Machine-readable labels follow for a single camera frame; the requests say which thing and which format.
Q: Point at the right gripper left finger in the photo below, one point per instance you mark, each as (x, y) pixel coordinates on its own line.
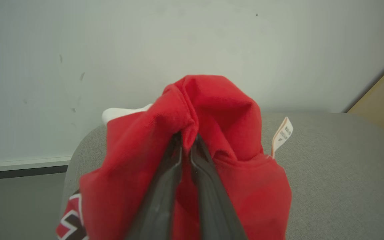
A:
(158, 203)

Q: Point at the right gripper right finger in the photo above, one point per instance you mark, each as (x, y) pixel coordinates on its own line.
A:
(212, 203)

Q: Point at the red garment with white trim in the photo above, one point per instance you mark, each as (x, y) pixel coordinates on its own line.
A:
(232, 110)

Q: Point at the grey fabric sofa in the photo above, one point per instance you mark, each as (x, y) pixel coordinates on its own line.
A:
(345, 183)

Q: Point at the white and black baseboard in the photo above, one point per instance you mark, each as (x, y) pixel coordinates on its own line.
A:
(22, 166)

